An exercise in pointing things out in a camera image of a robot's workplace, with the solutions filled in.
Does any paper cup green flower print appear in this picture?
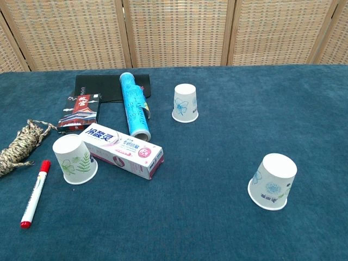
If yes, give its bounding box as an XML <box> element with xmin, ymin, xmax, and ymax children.
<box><xmin>52</xmin><ymin>134</ymin><xmax>98</xmax><ymax>185</ymax></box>

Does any white pink toothpaste box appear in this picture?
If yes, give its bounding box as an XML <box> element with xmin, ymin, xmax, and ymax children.
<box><xmin>78</xmin><ymin>122</ymin><xmax>165</xmax><ymax>181</ymax></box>

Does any wooden woven folding screen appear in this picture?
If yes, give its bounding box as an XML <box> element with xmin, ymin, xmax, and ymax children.
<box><xmin>0</xmin><ymin>0</ymin><xmax>348</xmax><ymax>73</ymax></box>

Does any black notebook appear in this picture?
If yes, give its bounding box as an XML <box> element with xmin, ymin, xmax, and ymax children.
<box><xmin>73</xmin><ymin>74</ymin><xmax>152</xmax><ymax>103</ymax></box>

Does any blue printed film roll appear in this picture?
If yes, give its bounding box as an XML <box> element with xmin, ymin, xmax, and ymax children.
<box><xmin>119</xmin><ymin>72</ymin><xmax>152</xmax><ymax>141</ymax></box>

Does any black red palace card box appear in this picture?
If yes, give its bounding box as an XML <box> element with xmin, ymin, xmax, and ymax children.
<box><xmin>57</xmin><ymin>93</ymin><xmax>102</xmax><ymax>134</ymax></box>

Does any white marker red cap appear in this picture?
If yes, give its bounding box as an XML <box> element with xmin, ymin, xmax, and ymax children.
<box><xmin>20</xmin><ymin>159</ymin><xmax>52</xmax><ymax>229</ymax></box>

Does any paper cup blue flower print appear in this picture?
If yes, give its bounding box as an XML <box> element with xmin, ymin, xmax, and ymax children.
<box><xmin>171</xmin><ymin>83</ymin><xmax>199</xmax><ymax>123</ymax></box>

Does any blue velvet tablecloth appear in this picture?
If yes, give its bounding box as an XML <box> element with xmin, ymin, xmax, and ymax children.
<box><xmin>0</xmin><ymin>64</ymin><xmax>348</xmax><ymax>261</ymax></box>

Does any paper cup blue chrysanthemum print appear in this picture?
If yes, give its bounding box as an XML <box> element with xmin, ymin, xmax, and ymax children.
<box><xmin>247</xmin><ymin>153</ymin><xmax>297</xmax><ymax>212</ymax></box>

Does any camouflage braided rope bundle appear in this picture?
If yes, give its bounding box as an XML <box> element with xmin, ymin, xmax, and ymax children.
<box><xmin>0</xmin><ymin>119</ymin><xmax>58</xmax><ymax>178</ymax></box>

